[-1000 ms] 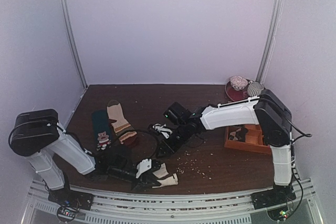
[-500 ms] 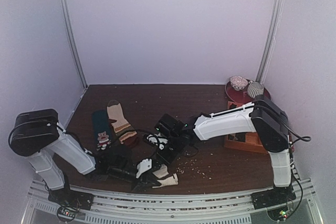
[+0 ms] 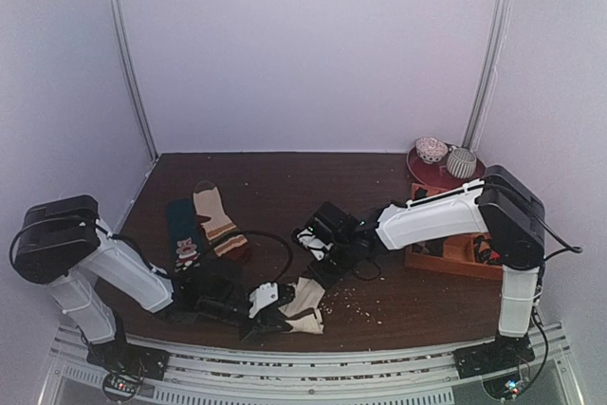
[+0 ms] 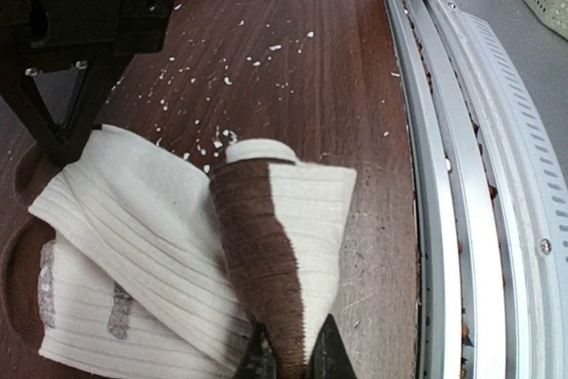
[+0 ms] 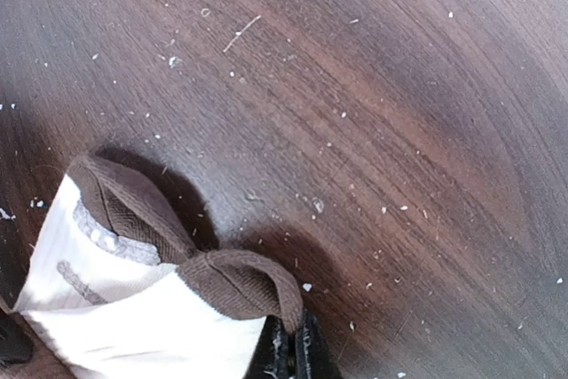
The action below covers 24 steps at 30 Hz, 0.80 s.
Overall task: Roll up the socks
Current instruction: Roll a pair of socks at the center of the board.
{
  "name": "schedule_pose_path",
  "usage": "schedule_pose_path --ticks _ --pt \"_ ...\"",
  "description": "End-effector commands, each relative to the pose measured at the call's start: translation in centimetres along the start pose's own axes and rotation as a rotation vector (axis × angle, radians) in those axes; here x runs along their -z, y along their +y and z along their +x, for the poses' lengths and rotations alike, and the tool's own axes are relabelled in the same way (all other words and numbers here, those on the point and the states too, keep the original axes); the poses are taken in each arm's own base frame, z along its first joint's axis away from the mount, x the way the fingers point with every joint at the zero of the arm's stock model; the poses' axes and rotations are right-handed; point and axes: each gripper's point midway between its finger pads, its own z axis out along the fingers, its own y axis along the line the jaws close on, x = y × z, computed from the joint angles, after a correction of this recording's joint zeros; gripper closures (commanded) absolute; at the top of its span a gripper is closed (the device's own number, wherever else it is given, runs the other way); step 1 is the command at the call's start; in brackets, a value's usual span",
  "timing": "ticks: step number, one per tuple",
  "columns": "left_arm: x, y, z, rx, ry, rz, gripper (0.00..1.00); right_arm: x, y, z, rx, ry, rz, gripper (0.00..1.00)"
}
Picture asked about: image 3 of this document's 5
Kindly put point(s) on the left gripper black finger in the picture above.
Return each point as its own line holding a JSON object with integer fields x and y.
{"x": 249, "y": 330}
{"x": 273, "y": 322}

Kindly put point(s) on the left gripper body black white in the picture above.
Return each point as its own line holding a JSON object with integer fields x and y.
{"x": 261, "y": 309}

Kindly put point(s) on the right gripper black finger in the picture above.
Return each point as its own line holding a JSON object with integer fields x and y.
{"x": 340, "y": 265}
{"x": 322, "y": 274}

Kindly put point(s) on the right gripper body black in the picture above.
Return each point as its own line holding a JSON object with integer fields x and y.
{"x": 321, "y": 272}

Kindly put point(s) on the cream white sock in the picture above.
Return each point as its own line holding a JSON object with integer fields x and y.
{"x": 303, "y": 313}

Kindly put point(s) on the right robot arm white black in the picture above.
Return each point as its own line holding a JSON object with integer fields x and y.
{"x": 497, "y": 204}

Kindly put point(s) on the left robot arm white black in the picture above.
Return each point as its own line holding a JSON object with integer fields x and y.
{"x": 63, "y": 241}

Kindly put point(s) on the beige brown striped sock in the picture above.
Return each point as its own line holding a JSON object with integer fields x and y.
{"x": 218, "y": 228}

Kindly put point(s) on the dark teal monkey sock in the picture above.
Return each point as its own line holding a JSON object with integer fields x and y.
{"x": 185, "y": 244}

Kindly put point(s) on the black sock in box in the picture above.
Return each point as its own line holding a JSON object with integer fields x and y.
{"x": 420, "y": 193}

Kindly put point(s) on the orange wooden compartment box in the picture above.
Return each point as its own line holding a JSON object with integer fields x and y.
{"x": 468, "y": 255}

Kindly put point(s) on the red round tray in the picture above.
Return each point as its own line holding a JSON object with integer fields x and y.
{"x": 436, "y": 174}

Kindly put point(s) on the white patterned bowl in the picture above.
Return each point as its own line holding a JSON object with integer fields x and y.
{"x": 431, "y": 150}

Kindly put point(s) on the grey striped cup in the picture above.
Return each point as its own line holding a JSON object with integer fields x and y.
{"x": 461, "y": 163}

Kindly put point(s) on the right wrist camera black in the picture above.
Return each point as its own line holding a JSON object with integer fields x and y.
{"x": 332, "y": 225}

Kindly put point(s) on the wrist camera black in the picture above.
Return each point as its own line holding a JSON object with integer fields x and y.
{"x": 218, "y": 292}
{"x": 332, "y": 225}

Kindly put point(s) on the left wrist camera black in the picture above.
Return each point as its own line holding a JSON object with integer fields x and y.
{"x": 218, "y": 292}

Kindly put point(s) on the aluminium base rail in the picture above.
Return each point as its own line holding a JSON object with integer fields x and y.
{"x": 209, "y": 375}

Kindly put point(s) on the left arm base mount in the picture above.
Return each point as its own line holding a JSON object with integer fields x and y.
{"x": 121, "y": 357}

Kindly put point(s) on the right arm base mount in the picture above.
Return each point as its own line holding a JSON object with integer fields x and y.
{"x": 494, "y": 356}

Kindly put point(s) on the right aluminium frame post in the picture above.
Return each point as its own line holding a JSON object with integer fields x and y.
{"x": 488, "y": 76}

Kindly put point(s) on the aluminium frame post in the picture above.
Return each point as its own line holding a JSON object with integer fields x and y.
{"x": 131, "y": 81}
{"x": 488, "y": 76}

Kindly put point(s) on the left aluminium frame post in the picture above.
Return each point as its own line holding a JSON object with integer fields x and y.
{"x": 131, "y": 81}

